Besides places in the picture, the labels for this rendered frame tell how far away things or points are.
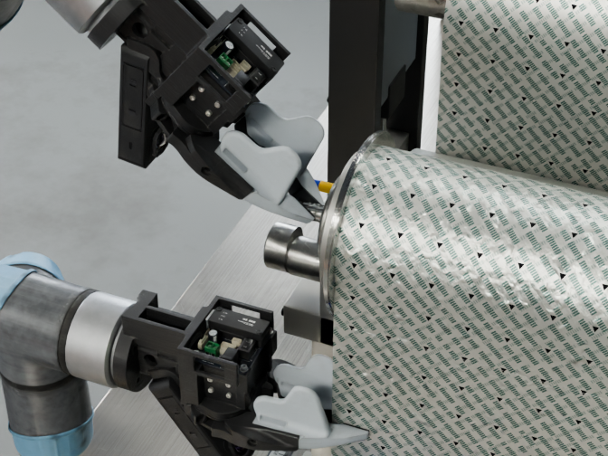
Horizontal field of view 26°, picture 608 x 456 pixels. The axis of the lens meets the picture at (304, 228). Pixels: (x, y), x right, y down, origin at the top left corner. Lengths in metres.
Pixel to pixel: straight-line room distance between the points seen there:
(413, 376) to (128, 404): 0.45
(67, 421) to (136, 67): 0.37
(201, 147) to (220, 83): 0.05
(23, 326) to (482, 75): 0.44
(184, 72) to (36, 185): 2.34
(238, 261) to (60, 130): 1.96
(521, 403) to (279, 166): 0.25
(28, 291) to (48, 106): 2.45
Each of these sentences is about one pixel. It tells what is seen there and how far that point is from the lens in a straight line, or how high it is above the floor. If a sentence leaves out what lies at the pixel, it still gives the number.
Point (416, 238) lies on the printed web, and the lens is 0.94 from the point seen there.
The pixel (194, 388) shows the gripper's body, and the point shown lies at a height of 1.12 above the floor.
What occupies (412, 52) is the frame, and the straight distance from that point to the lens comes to 1.39.
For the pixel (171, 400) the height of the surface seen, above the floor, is 1.09.
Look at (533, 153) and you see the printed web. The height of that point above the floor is 1.23.
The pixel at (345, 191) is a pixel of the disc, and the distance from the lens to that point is 0.94.
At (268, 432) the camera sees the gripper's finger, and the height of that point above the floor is 1.10.
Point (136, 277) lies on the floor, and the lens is 2.95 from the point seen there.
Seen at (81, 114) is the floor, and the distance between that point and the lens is 3.52.
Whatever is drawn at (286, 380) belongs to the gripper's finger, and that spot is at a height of 1.11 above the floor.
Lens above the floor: 1.86
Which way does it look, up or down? 37 degrees down
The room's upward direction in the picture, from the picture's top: straight up
